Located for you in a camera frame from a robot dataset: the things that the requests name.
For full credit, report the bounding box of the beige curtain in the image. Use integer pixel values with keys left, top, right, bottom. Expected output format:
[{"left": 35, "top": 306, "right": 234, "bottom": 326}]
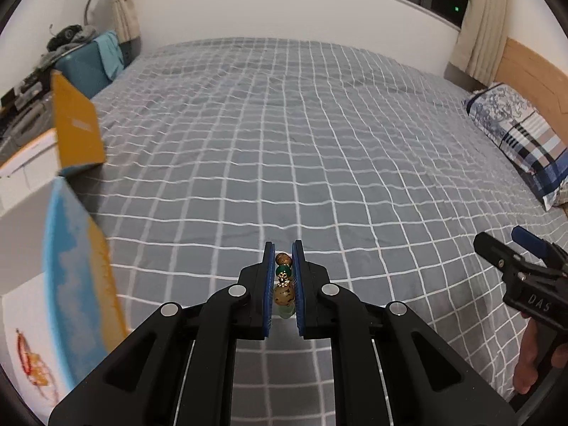
[
  {"left": 112, "top": 0, "right": 141, "bottom": 43},
  {"left": 449, "top": 0, "right": 508, "bottom": 86}
]

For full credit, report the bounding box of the person's right hand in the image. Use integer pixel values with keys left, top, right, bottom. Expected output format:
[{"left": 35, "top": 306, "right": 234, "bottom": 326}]
[{"left": 513, "top": 310, "right": 556, "bottom": 394}]

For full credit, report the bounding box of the grey suitcase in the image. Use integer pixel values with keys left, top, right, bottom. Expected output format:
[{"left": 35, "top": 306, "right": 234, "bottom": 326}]
[{"left": 1, "top": 94, "right": 54, "bottom": 164}]

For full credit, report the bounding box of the grey checked bedspread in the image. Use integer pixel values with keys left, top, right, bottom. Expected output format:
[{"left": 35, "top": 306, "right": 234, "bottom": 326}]
[{"left": 71, "top": 38, "right": 567, "bottom": 400}]

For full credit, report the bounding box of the wooden green bead bracelet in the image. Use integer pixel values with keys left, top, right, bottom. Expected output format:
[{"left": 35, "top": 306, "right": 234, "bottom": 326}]
[{"left": 273, "top": 251, "right": 297, "bottom": 321}]

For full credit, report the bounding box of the white cardboard jewelry box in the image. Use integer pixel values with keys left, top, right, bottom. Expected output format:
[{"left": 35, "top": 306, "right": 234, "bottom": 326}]
[{"left": 1, "top": 177, "right": 128, "bottom": 423}]

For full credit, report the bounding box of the beige curtain right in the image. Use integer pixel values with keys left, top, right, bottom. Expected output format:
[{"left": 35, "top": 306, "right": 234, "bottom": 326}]
[{"left": 449, "top": 0, "right": 508, "bottom": 86}]

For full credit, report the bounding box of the teal suitcase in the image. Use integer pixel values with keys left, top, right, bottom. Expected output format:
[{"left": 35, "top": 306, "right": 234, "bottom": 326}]
[{"left": 55, "top": 31, "right": 125, "bottom": 98}]

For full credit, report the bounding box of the beige curtain left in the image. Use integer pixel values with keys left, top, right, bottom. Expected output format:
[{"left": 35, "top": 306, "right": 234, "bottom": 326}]
[{"left": 112, "top": 0, "right": 141, "bottom": 43}]

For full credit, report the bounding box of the blue patterned pillow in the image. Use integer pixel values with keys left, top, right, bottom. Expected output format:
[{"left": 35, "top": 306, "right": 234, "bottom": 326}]
[{"left": 464, "top": 83, "right": 567, "bottom": 211}]

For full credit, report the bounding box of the wooden headboard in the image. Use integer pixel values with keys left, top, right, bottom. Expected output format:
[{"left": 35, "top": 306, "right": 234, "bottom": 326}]
[{"left": 495, "top": 38, "right": 568, "bottom": 145}]

